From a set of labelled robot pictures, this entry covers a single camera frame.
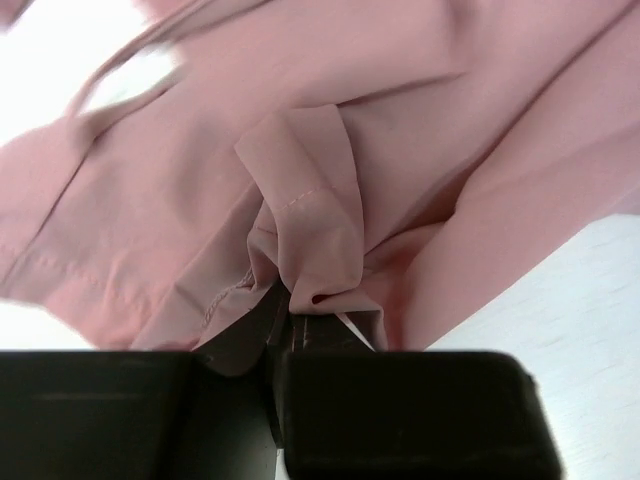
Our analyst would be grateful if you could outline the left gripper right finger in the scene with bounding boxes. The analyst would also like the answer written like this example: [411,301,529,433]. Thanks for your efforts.
[269,314,564,479]

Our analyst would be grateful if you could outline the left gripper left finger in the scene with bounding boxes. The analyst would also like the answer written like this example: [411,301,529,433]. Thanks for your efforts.
[1,283,289,479]

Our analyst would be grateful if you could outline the pink trousers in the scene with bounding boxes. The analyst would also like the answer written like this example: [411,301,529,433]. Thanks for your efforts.
[1,1,639,350]

